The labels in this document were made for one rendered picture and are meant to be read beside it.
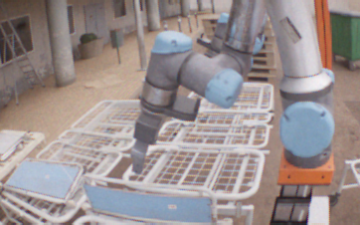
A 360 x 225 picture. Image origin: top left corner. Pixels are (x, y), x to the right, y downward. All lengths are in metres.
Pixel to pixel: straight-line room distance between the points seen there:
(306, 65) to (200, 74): 0.22
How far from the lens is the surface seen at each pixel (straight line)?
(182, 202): 1.31
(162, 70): 0.57
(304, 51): 0.44
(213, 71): 0.53
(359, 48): 6.36
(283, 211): 1.03
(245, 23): 0.60
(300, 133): 0.47
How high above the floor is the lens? 1.55
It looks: 23 degrees down
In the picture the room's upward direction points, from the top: 8 degrees counter-clockwise
